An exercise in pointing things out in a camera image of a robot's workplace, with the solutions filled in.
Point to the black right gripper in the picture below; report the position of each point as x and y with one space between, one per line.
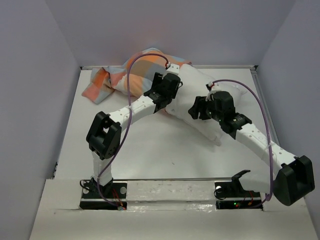
199 105

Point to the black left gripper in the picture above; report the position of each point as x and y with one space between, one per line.
156 80

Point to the white pillow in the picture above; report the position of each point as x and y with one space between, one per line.
191 102

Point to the colourful checked pillowcase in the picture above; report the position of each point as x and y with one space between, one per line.
135 75

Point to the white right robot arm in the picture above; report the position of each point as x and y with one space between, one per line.
289 179

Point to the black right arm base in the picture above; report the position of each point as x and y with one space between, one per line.
230 195

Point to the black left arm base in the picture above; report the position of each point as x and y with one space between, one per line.
111 197

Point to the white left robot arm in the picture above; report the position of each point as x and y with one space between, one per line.
108 131

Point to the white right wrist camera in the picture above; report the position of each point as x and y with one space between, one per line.
212 88

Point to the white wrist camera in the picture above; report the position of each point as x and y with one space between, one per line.
212 88
172 68

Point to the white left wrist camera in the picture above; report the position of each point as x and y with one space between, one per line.
172 68

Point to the aluminium table edge rail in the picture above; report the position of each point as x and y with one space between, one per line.
251 67

